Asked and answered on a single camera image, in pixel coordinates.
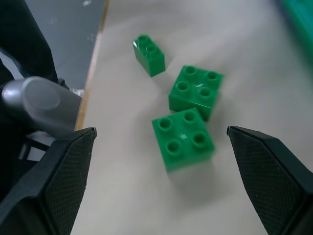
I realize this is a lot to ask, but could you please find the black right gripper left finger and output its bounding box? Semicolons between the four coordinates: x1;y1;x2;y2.
0;127;97;235

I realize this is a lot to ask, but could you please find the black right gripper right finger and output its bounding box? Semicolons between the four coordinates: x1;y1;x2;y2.
226;125;313;235

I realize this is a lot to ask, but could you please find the green four-stud square block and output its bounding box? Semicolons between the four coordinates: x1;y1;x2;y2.
152;107;216;173
168;65;224;122

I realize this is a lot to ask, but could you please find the green two-stud narrow block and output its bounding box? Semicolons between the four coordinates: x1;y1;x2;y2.
133;34;166;78

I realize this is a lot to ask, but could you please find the green plastic bin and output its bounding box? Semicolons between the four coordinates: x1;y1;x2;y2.
280;0;313;74

